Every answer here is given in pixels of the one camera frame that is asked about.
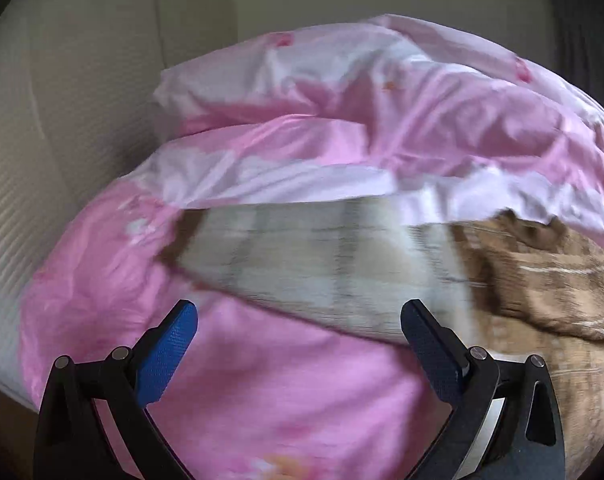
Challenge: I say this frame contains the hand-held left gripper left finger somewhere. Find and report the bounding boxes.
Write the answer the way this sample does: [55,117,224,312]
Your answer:
[33,300,199,480]

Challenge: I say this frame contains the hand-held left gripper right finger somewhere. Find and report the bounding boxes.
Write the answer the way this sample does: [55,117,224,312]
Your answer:
[401,299,567,480]

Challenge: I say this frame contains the brown plaid knitted sweater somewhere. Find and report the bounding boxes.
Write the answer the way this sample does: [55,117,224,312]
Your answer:
[449,208,604,480]

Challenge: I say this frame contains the grey checked cloth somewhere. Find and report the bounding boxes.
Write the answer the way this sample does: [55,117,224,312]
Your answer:
[174,199,480,352]

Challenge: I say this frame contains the cream ribbed panel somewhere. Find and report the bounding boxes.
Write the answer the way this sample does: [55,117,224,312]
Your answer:
[0,7,163,401]

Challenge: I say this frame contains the pink floral quilt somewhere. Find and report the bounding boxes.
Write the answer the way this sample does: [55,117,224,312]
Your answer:
[18,14,604,480]

